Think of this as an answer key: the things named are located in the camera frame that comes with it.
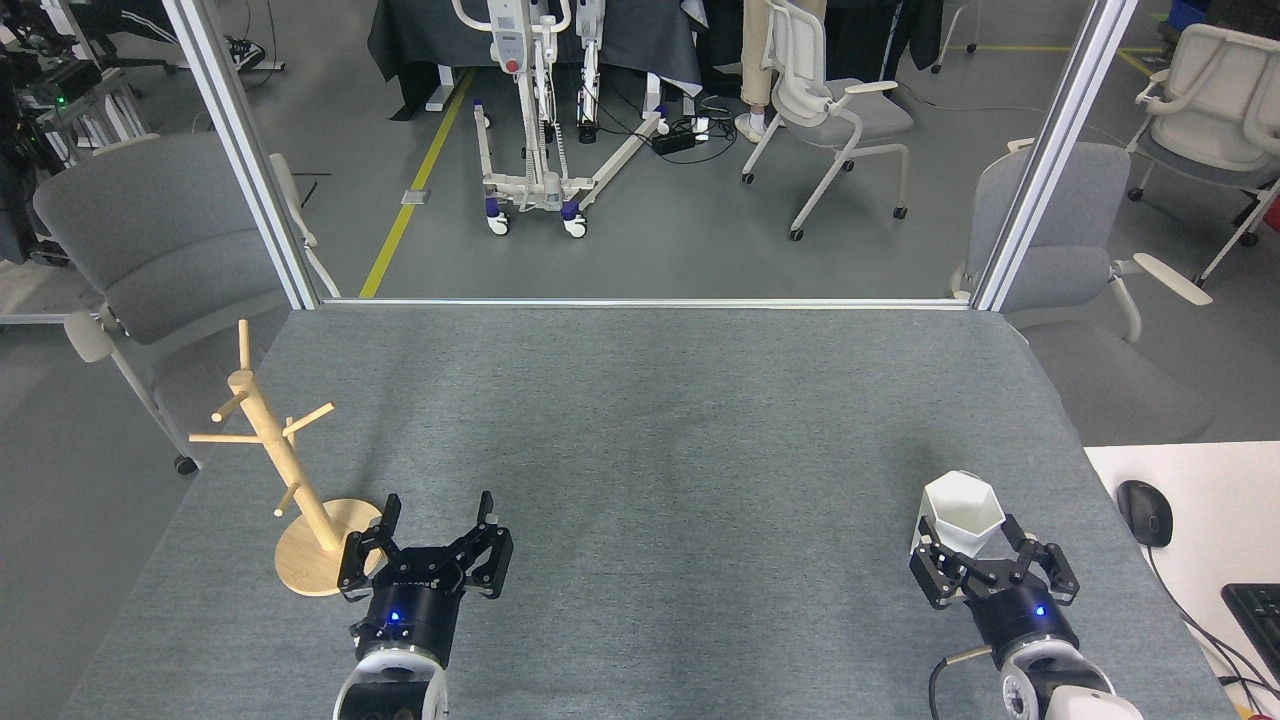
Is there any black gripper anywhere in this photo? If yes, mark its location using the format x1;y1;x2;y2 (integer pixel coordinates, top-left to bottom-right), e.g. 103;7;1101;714
909;515;1081;666
338;491;514;666

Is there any white faceted cup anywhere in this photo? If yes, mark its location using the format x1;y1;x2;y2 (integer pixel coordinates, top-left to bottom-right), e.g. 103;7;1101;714
910;471;1005;559

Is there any wooden cup rack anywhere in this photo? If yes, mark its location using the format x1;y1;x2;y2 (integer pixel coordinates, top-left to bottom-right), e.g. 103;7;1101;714
189;320;389;598

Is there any black equipment rack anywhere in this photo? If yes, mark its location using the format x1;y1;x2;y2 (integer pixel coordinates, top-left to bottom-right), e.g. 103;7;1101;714
0;0;151;266

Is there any black computer mouse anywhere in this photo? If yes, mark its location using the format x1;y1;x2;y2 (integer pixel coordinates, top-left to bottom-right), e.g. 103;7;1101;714
1116;480;1174;549

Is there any white side table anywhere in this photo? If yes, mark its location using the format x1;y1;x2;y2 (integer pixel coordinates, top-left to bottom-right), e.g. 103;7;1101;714
1085;441;1280;720

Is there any black keyboard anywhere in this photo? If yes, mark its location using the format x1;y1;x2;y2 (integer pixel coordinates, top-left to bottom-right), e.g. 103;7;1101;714
1221;583;1280;686

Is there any grey upholstered chair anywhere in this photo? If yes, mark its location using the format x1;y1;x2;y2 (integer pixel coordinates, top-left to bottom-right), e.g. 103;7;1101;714
32;133;341;476
948;140;1214;446

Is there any white wheeled stand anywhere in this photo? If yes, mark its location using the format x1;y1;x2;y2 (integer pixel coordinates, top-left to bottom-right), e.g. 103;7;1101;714
452;0;673;239

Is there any white office chair grey seat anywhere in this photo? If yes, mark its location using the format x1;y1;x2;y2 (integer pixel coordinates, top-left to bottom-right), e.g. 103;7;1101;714
741;0;916;243
1125;24;1280;289

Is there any table with black cloth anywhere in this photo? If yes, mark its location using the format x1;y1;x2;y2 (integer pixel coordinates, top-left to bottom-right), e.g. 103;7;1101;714
367;0;703;111

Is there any person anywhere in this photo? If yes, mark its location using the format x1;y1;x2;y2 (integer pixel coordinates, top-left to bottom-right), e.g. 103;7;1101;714
735;0;831;144

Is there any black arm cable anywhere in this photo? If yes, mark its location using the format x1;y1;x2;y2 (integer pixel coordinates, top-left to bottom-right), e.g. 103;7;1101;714
929;645;996;720

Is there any black mouse cable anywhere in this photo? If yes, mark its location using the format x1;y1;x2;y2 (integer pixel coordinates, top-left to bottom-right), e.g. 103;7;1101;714
1145;545;1280;693

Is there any silver table edge rail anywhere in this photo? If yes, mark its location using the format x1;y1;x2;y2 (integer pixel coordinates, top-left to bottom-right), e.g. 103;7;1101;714
320;297;973;311

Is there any silver frame post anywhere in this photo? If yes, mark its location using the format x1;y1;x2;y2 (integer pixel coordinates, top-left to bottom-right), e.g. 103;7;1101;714
972;0;1141;313
163;0;323;311

